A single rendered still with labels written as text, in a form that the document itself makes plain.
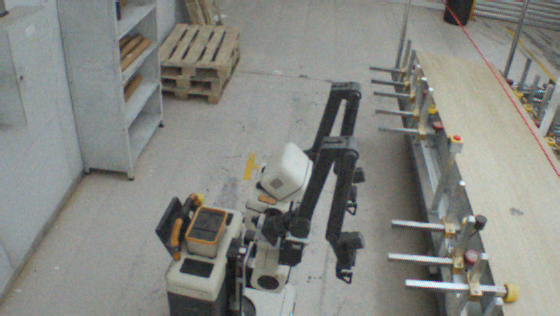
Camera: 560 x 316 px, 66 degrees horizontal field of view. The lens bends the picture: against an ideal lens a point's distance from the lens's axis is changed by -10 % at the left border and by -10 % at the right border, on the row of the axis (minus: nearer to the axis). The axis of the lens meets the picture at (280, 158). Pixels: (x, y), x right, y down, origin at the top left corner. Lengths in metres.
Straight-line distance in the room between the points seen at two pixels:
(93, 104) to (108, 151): 0.44
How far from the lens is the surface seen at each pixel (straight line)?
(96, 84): 3.69
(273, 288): 2.29
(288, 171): 1.83
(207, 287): 2.15
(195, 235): 2.22
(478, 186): 2.87
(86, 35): 3.56
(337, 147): 1.55
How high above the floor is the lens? 2.46
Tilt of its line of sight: 35 degrees down
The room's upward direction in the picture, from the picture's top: 5 degrees clockwise
